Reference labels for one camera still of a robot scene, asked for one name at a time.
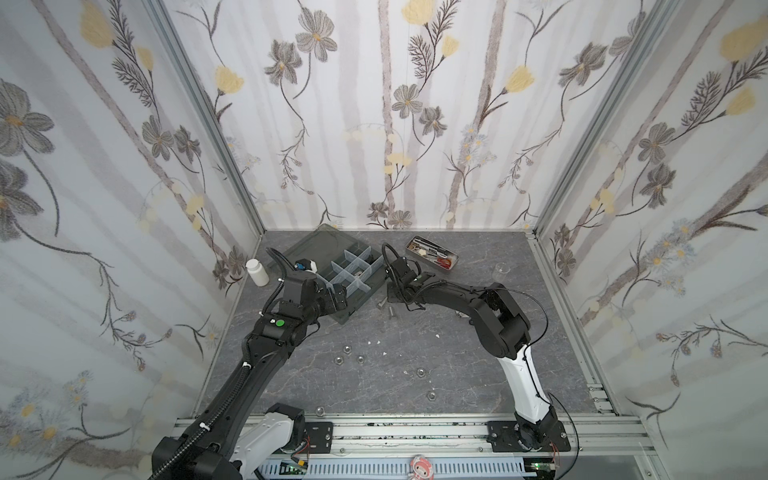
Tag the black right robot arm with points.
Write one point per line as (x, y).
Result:
(502, 328)

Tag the clear plastic measuring beaker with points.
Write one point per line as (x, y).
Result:
(501, 272)

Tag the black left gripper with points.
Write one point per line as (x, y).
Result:
(340, 296)

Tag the white plastic bottle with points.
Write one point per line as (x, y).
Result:
(257, 272)

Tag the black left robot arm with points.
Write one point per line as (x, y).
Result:
(216, 445)

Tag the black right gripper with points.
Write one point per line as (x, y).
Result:
(405, 282)

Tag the pink figurine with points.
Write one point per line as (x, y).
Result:
(421, 468)

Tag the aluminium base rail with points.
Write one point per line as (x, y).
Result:
(464, 446)

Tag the green compartment organizer box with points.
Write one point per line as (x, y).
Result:
(342, 259)

